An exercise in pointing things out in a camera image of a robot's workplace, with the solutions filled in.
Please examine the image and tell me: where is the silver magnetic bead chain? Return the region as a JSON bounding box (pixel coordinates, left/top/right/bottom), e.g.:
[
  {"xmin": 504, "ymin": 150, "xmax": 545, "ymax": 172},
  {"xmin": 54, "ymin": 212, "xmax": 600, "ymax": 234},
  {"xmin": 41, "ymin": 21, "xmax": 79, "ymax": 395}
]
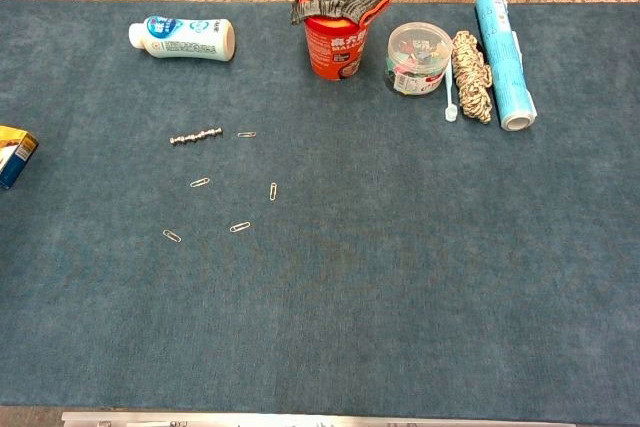
[{"xmin": 169, "ymin": 128, "xmax": 225, "ymax": 147}]

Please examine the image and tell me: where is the clear tub of binder clips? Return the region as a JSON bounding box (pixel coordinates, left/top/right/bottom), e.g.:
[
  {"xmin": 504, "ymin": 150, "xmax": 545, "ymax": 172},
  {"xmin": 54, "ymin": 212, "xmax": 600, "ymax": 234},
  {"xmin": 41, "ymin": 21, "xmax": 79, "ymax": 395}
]
[{"xmin": 383, "ymin": 21, "xmax": 454, "ymax": 97}]

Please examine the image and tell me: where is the blue felt table cover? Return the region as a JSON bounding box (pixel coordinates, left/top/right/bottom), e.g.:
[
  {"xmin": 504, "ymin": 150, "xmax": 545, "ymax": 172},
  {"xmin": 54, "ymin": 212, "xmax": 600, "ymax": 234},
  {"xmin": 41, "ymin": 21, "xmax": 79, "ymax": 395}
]
[{"xmin": 0, "ymin": 0, "xmax": 640, "ymax": 423}]

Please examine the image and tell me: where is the red paper cup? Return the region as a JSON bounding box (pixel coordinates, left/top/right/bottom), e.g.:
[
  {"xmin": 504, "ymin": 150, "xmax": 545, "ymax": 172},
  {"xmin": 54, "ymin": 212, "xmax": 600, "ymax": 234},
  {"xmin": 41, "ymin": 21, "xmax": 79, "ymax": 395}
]
[{"xmin": 304, "ymin": 14, "xmax": 369, "ymax": 82}]

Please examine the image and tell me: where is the small white plastic spoon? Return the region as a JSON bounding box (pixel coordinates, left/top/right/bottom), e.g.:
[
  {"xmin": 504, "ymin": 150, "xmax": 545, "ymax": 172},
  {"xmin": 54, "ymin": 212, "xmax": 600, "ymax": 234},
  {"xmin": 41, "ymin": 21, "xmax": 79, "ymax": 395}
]
[{"xmin": 444, "ymin": 59, "xmax": 459, "ymax": 123}]

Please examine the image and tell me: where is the white blue milk bottle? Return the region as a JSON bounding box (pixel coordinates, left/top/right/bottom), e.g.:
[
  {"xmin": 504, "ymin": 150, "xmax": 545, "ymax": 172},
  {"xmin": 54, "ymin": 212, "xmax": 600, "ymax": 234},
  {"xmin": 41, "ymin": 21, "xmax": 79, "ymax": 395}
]
[{"xmin": 128, "ymin": 15, "xmax": 236, "ymax": 62}]

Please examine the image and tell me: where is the light blue film roll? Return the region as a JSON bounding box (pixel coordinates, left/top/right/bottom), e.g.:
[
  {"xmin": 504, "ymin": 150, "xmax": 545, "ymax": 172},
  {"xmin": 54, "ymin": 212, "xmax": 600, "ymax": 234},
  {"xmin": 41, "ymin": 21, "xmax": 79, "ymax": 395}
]
[{"xmin": 473, "ymin": 0, "xmax": 538, "ymax": 132}]

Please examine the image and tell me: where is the yellow blue carton box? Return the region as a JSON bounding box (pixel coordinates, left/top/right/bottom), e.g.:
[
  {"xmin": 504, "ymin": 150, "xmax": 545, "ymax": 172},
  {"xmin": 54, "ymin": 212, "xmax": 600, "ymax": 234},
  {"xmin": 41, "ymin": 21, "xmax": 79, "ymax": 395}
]
[{"xmin": 0, "ymin": 125, "xmax": 40, "ymax": 192}]

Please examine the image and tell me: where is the beige braided rope bundle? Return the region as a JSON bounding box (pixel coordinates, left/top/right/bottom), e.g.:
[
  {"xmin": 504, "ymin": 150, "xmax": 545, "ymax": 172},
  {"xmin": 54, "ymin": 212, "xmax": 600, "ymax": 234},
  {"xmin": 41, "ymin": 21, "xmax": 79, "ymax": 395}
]
[{"xmin": 451, "ymin": 30, "xmax": 494, "ymax": 125}]

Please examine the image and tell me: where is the aluminium rail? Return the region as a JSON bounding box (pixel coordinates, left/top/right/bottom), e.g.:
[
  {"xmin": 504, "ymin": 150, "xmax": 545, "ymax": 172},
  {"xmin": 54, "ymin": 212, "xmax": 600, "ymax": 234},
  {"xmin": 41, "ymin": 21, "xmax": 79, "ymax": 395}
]
[{"xmin": 60, "ymin": 410, "xmax": 576, "ymax": 427}]

